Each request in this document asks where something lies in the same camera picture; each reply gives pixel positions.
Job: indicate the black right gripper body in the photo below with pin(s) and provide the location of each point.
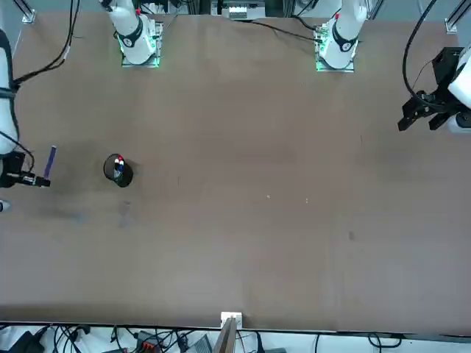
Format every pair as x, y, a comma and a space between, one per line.
13, 169

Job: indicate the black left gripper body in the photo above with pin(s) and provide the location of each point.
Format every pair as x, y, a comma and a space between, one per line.
443, 73

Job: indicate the purple marker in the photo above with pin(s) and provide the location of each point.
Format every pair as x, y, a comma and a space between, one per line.
50, 160

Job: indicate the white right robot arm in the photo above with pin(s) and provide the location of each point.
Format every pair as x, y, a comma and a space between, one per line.
130, 36

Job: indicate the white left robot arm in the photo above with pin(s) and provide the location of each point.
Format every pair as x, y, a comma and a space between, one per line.
344, 40

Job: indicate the red capped marker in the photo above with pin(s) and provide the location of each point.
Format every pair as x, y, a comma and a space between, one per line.
121, 159

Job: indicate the black mesh pen holder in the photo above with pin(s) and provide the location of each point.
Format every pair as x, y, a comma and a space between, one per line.
125, 178

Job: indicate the black power adapter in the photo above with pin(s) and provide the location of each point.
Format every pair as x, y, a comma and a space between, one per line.
25, 342

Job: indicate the white electrical module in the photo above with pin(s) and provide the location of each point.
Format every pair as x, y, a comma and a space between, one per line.
237, 11

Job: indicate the grey ribbed adapter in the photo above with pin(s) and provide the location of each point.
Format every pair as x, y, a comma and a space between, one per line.
201, 345

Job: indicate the wooden plank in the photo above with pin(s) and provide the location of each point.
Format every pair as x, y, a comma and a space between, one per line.
225, 336

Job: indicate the aluminium frame strut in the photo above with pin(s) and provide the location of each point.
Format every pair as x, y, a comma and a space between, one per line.
452, 25
27, 13

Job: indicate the power strip with red switch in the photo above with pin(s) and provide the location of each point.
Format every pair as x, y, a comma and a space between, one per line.
147, 343

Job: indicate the white table edge bracket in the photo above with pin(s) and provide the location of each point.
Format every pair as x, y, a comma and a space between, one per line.
232, 315

